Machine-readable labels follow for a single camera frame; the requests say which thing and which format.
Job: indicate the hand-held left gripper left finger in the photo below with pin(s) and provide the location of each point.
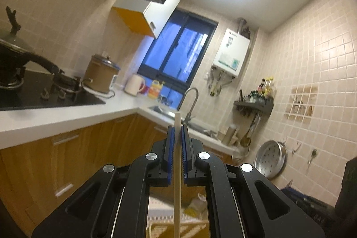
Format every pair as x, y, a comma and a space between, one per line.
170, 154

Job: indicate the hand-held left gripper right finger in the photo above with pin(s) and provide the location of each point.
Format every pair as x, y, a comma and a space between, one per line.
186, 154

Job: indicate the wooden chopstick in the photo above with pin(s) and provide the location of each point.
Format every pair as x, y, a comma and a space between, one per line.
177, 199

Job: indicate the steel sink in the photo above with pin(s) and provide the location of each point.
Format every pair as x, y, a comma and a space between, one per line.
167, 112

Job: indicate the metal mesh strainer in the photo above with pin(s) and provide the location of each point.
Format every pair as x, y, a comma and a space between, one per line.
239, 154

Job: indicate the yellow white bag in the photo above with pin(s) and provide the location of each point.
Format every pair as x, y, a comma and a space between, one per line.
195, 207

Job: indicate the steel faucet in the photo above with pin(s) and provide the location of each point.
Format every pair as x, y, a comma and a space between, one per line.
197, 97

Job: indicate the golden ladle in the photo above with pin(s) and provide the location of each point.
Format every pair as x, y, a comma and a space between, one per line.
245, 140

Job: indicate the yellow detergent bottle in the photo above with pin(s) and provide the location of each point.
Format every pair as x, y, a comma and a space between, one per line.
154, 90

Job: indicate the red bowl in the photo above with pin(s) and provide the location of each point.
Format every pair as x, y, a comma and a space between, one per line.
145, 89

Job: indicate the striped woven tablecloth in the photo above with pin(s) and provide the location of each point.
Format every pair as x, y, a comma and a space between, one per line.
161, 226

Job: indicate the white electric kettle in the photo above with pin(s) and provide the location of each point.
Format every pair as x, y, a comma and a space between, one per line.
133, 84

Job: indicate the black knife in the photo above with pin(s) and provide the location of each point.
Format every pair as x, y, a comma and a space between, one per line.
241, 95

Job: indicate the round metal steamer tray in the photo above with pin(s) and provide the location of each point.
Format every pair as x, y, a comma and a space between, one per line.
269, 160

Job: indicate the row of condiment bottles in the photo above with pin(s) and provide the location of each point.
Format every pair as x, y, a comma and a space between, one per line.
263, 90

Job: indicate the dark framed window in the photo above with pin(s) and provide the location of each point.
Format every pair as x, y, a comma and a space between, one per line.
178, 54

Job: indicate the brown slow cooker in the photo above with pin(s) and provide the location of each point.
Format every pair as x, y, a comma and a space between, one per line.
97, 76

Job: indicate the white water heater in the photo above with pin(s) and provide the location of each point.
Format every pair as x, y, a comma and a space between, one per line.
230, 54

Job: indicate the dark blue plastic crate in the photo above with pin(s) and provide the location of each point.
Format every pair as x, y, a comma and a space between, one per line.
306, 204

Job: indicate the metal flue pipe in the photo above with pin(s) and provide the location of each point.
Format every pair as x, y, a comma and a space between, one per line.
241, 24

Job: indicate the black gas stove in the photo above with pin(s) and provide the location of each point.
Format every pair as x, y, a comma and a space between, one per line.
28, 95

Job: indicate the dark cloth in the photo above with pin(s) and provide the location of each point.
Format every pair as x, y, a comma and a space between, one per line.
347, 185

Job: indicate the black wok with lid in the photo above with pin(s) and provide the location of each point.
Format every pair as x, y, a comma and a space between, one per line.
8, 59

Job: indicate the grey wall spice rack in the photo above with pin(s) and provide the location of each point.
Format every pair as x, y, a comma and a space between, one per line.
265, 107

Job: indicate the white wall hook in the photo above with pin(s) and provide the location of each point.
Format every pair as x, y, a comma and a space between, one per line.
284, 139
296, 148

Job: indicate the metal wall hook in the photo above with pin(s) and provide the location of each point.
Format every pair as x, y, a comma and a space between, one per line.
313, 153

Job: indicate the white orange wall cabinet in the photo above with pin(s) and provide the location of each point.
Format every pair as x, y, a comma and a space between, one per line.
167, 3

